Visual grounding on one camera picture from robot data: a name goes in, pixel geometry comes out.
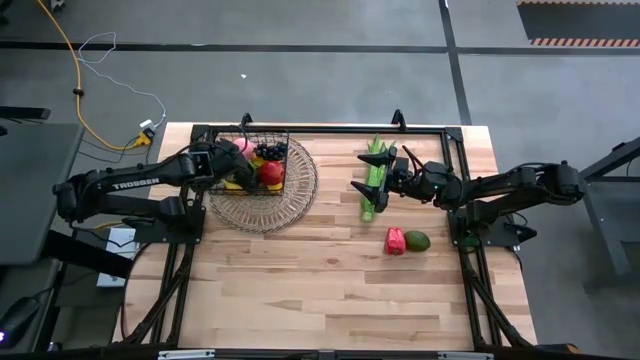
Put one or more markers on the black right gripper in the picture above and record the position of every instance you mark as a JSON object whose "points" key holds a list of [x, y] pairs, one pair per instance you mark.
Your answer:
{"points": [[412, 185]]}

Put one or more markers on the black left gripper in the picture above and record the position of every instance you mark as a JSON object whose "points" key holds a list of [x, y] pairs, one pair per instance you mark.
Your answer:
{"points": [[230, 159]]}

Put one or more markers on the green romaine lettuce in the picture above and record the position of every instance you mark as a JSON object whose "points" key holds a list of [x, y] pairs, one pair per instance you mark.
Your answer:
{"points": [[372, 175]]}

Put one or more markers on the yellow banana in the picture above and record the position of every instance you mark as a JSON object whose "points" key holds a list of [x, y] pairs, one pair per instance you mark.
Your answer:
{"points": [[232, 185]]}

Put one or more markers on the red apple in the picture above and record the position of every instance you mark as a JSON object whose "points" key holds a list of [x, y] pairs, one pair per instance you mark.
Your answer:
{"points": [[271, 173]]}

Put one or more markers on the pink peach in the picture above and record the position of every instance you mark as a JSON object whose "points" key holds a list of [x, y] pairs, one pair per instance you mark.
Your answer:
{"points": [[246, 148]]}

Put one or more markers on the dark purple grape bunch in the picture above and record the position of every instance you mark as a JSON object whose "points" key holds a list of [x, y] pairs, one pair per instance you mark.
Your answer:
{"points": [[272, 151]]}

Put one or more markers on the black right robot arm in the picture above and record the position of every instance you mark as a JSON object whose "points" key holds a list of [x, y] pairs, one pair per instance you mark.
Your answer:
{"points": [[500, 182]]}

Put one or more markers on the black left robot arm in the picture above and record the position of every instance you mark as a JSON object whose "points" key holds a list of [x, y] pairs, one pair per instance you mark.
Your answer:
{"points": [[135, 184]]}

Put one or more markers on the red bell pepper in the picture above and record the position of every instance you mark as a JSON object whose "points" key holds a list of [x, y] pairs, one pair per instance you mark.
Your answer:
{"points": [[395, 241]]}

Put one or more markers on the green avocado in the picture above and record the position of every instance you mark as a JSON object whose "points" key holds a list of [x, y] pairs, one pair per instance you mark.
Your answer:
{"points": [[417, 241]]}

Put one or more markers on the white power adapter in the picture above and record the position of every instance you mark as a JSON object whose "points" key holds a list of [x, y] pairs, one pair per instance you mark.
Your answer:
{"points": [[146, 123]]}

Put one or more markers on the white box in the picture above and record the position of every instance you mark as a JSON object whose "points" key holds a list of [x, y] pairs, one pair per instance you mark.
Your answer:
{"points": [[122, 245]]}

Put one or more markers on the black desk leg bar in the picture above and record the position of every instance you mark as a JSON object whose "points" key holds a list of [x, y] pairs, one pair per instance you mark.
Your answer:
{"points": [[85, 252]]}

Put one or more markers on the gray desk top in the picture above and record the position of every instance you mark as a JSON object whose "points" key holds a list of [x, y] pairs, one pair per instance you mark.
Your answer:
{"points": [[35, 165]]}

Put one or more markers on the black flat bar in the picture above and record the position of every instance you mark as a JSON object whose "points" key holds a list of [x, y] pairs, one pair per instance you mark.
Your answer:
{"points": [[25, 113]]}

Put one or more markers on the black mat with striped edge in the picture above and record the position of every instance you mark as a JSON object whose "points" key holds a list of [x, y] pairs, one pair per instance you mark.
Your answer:
{"points": [[575, 22]]}

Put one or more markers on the dark gray table stand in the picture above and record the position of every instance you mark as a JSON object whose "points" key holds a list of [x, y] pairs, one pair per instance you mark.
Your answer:
{"points": [[617, 250]]}

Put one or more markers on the black computer mouse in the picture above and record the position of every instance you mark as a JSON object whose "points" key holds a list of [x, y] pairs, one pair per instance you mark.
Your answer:
{"points": [[17, 320]]}

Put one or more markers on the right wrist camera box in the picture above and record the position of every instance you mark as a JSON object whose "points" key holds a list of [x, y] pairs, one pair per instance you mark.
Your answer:
{"points": [[406, 166]]}

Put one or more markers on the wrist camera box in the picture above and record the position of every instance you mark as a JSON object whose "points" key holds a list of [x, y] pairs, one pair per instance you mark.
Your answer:
{"points": [[202, 164], [406, 166]]}

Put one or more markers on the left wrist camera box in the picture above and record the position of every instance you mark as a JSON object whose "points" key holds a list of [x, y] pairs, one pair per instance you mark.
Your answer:
{"points": [[202, 164]]}

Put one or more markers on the black aluminium table frame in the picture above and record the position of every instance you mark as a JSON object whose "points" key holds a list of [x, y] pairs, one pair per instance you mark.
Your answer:
{"points": [[199, 132]]}

